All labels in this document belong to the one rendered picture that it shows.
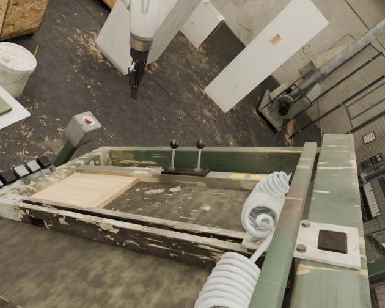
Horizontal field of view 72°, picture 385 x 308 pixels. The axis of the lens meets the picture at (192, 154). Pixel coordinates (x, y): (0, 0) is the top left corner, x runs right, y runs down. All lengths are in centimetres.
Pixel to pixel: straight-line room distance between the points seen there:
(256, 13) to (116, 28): 594
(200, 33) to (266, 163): 502
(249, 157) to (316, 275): 73
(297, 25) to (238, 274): 426
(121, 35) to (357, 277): 342
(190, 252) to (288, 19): 408
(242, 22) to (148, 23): 803
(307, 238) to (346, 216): 12
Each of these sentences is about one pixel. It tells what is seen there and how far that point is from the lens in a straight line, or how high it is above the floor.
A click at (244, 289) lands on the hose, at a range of 31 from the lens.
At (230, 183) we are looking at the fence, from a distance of 94.
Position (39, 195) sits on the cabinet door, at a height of 93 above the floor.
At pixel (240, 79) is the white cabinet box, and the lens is 468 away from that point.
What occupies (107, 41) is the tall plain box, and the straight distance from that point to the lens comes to 375.
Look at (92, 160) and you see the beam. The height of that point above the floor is 90.
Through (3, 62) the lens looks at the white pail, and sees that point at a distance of 258.
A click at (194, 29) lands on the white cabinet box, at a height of 25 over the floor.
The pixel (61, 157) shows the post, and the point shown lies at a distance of 191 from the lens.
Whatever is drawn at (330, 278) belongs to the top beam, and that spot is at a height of 189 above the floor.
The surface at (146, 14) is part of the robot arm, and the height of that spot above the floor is 170.
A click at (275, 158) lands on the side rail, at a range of 112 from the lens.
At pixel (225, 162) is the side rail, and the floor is 146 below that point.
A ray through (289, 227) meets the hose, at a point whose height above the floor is 195.
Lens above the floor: 209
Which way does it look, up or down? 36 degrees down
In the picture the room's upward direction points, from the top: 51 degrees clockwise
